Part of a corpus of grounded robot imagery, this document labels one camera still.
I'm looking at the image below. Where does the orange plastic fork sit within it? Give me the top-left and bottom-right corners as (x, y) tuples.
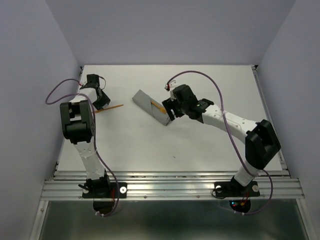
(150, 100), (167, 114)

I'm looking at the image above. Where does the orange plastic knife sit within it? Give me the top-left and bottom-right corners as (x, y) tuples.
(95, 104), (124, 114)

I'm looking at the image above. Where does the grey cloth napkin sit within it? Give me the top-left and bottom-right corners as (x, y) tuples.
(132, 89), (171, 126)

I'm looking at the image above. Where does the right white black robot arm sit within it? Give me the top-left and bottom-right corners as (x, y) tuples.
(162, 83), (281, 195)

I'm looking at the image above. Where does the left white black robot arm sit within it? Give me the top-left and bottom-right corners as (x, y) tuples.
(59, 74), (111, 197)

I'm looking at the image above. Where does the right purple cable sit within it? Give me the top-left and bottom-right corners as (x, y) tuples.
(164, 70), (273, 216)

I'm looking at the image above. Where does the purple cable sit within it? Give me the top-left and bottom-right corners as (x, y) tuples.
(164, 70), (273, 216)
(45, 78), (120, 218)

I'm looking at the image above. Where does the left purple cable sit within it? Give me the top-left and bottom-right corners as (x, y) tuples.
(45, 78), (120, 218)

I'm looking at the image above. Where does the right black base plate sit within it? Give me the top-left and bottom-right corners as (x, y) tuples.
(213, 181), (261, 198)

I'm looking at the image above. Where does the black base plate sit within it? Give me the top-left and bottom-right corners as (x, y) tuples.
(213, 181), (261, 198)
(81, 182), (128, 199)

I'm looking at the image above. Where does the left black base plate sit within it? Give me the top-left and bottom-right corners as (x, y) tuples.
(81, 182), (128, 199)

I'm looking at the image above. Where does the aluminium rail frame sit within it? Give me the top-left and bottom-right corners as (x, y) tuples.
(31, 65), (318, 240)

